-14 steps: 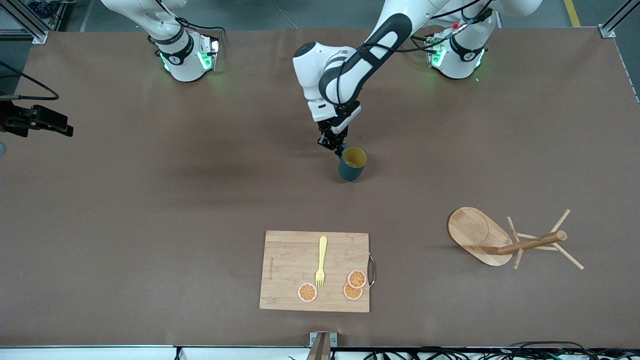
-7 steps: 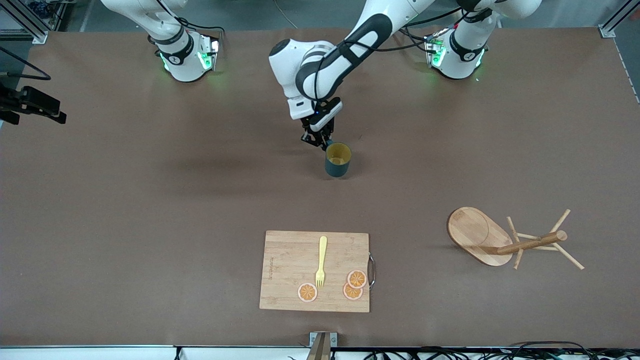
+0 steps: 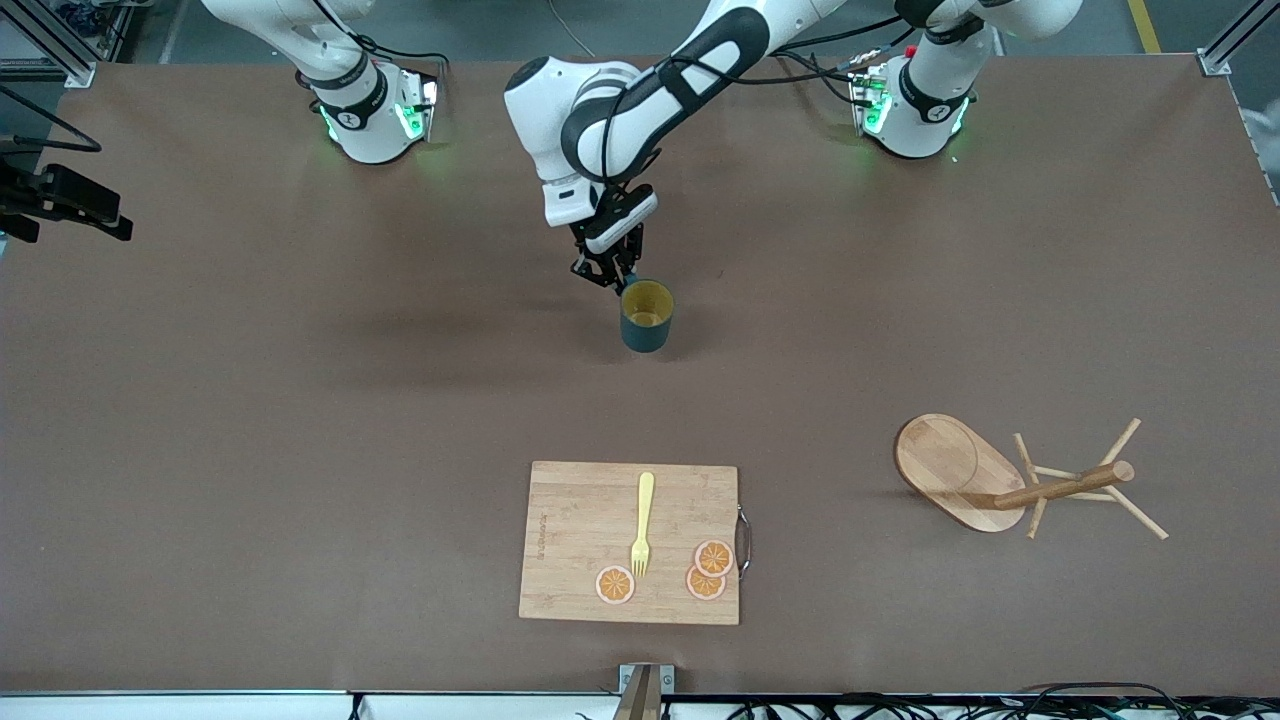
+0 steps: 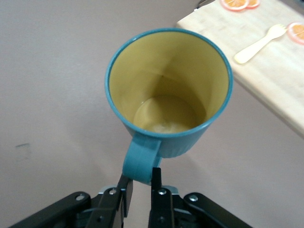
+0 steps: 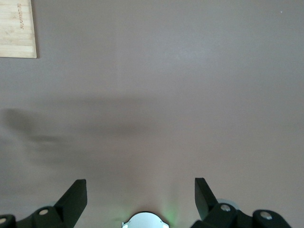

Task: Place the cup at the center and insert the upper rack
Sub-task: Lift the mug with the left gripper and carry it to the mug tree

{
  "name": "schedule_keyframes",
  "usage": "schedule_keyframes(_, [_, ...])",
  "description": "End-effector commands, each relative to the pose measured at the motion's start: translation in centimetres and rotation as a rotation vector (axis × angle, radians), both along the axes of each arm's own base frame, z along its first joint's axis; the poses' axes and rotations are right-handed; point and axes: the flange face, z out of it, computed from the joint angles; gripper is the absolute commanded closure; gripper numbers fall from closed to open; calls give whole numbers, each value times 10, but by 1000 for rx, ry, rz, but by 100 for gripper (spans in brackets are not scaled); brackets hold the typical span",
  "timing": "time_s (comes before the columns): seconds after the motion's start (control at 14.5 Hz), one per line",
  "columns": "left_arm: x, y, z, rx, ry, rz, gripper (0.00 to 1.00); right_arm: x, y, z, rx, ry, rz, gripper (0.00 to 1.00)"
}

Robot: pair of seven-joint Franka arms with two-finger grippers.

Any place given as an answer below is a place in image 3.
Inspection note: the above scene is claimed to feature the dark teal ribbed cup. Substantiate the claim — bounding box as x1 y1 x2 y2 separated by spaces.
619 279 676 354

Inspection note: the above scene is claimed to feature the wooden mug tree rack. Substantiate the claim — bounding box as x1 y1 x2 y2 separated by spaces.
895 414 1169 541

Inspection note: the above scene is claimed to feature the yellow plastic fork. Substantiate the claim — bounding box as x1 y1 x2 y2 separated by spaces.
630 472 656 579

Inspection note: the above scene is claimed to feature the bamboo cutting board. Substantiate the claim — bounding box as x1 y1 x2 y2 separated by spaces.
518 460 753 627

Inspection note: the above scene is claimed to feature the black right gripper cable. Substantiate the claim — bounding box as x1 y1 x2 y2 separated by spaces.
0 84 103 154

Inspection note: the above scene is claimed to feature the black right arm base cable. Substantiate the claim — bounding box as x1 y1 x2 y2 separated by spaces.
335 35 447 79

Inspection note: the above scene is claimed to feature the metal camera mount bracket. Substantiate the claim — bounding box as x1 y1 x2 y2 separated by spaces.
612 663 676 720

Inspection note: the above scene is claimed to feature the black cable bundle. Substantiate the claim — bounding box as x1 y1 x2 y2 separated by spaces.
725 682 1280 720

